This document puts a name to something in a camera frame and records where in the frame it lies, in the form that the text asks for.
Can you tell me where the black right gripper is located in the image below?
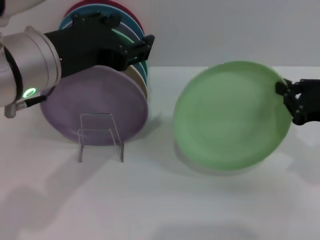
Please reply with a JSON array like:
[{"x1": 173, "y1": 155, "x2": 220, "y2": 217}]
[{"x1": 274, "y1": 78, "x2": 320, "y2": 126}]

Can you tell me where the light green plate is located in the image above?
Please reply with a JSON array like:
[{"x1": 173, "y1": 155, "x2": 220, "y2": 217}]
[{"x1": 173, "y1": 60, "x2": 293, "y2": 174}]

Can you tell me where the metal wire plate rack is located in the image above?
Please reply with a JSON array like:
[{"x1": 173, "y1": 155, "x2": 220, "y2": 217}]
[{"x1": 78, "y1": 113, "x2": 125, "y2": 164}]

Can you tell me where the dark green plate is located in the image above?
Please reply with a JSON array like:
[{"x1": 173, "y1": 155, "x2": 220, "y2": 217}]
[{"x1": 111, "y1": 28, "x2": 149, "y2": 76}]

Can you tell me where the maroon red plate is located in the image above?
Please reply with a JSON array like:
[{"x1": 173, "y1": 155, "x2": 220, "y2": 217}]
[{"x1": 65, "y1": 0, "x2": 146, "y2": 34}]

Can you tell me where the lavender plate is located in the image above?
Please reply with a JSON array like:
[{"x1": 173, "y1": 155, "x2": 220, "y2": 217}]
[{"x1": 39, "y1": 65, "x2": 149, "y2": 147}]

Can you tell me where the teal blue plate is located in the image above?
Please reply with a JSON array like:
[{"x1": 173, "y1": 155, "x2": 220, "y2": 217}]
[{"x1": 58, "y1": 4, "x2": 146, "y2": 39}]

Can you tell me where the beige plate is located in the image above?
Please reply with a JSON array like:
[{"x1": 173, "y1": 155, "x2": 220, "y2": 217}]
[{"x1": 123, "y1": 64, "x2": 149, "y2": 101}]

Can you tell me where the light blue plate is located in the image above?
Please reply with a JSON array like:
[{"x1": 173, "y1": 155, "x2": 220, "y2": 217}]
[{"x1": 134, "y1": 59, "x2": 149, "y2": 85}]

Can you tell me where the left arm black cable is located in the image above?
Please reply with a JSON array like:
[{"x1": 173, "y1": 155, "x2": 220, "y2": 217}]
[{"x1": 4, "y1": 86, "x2": 57, "y2": 119}]

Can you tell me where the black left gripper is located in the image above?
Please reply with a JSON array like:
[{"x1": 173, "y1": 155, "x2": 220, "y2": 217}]
[{"x1": 42, "y1": 12, "x2": 156, "y2": 79}]

